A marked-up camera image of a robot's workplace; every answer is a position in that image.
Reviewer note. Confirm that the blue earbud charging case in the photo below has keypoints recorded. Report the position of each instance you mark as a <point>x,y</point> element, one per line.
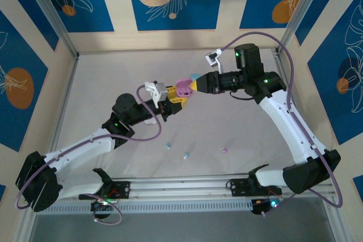
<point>195,76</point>

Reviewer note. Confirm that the pink earbud charging case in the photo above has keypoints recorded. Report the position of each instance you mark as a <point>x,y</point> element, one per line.
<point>184,83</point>

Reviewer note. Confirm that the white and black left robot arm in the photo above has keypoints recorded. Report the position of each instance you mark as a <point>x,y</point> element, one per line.
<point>82,147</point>

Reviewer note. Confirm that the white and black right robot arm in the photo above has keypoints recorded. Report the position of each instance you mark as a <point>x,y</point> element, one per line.
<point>286,128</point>

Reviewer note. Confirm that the black control board with LED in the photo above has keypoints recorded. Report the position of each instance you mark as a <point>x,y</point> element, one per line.
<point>259,206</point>
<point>99,207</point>

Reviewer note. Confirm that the aluminium side rail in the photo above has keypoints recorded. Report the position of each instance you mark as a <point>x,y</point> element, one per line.
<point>66,94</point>
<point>300,117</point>

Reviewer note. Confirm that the aluminium frame post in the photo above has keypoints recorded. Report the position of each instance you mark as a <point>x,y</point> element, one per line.
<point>300,9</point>
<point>49,12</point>

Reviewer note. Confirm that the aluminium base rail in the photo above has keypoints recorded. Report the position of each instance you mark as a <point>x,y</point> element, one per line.
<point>175,185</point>

